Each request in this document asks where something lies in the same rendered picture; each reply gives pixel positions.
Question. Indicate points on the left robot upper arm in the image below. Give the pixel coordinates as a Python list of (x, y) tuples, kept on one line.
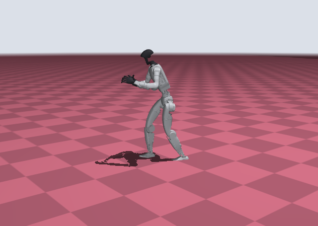
[(156, 73)]

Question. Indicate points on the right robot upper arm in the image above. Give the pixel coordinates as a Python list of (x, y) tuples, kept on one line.
[(148, 78)]

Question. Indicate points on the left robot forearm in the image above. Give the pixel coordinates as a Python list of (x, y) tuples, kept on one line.
[(145, 85)]

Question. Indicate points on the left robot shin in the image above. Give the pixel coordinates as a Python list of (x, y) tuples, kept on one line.
[(173, 139)]

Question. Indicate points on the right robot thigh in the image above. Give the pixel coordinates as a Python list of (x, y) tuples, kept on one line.
[(153, 113)]

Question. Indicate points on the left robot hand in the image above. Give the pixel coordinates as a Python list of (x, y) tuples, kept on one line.
[(128, 80)]

